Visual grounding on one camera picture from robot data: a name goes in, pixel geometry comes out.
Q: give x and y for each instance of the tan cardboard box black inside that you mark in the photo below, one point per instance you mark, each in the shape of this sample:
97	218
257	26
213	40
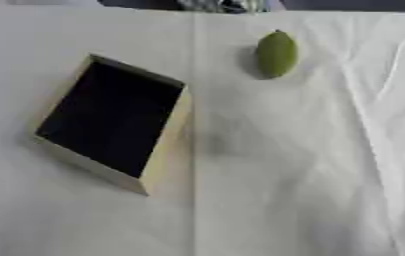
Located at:
115	120

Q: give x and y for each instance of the green toy fruit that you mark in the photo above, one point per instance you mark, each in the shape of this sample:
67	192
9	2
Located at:
276	54

